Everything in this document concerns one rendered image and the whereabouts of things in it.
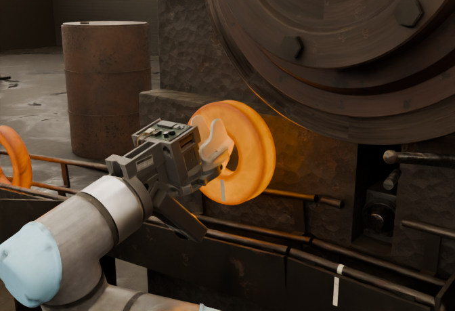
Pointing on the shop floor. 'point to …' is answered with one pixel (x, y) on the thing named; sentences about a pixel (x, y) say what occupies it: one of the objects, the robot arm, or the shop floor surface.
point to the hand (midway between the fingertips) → (227, 140)
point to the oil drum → (105, 84)
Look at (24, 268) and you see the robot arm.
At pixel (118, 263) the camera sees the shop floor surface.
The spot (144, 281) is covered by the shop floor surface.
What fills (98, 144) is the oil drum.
